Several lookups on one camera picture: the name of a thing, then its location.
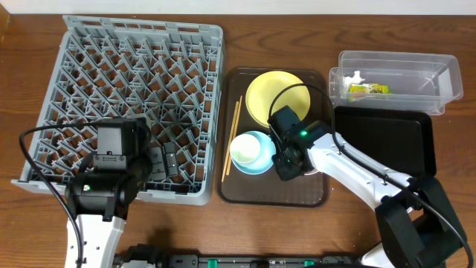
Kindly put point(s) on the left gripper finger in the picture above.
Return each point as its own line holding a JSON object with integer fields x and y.
{"x": 170, "y": 160}
{"x": 158, "y": 169}

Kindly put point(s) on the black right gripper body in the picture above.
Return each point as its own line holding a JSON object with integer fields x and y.
{"x": 286, "y": 169}

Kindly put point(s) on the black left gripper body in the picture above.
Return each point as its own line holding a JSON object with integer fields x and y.
{"x": 163, "y": 161}

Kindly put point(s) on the white bowl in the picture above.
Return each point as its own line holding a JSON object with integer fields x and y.
{"x": 311, "y": 172}

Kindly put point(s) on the white green cup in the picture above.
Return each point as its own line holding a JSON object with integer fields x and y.
{"x": 245, "y": 148}

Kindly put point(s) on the white tissue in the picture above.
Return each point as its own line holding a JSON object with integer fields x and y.
{"x": 355, "y": 79}

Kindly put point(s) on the green yellow snack wrapper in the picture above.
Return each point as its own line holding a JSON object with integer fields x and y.
{"x": 368, "y": 90}

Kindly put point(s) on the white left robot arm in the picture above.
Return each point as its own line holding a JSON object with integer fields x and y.
{"x": 107, "y": 182}

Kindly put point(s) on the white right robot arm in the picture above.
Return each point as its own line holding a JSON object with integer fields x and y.
{"x": 417, "y": 223}

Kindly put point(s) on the grey dishwasher rack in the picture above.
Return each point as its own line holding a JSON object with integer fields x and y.
{"x": 171, "y": 72}

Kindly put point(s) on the light blue plate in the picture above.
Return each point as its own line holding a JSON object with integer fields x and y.
{"x": 263, "y": 162}

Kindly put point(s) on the yellow plate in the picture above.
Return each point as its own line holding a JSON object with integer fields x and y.
{"x": 264, "y": 89}

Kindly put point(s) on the wooden chopstick left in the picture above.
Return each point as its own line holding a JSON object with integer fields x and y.
{"x": 229, "y": 141}

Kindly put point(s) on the wooden chopstick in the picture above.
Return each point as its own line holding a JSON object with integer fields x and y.
{"x": 234, "y": 135}
{"x": 229, "y": 141}

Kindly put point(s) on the wooden chopstick right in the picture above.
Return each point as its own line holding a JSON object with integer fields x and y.
{"x": 234, "y": 135}

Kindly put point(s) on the brown plastic tray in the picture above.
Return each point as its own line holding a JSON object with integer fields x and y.
{"x": 309, "y": 191}

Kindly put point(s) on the clear plastic bin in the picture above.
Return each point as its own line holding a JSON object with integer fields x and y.
{"x": 418, "y": 82}

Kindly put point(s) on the black plastic tray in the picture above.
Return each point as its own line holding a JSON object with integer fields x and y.
{"x": 400, "y": 140}

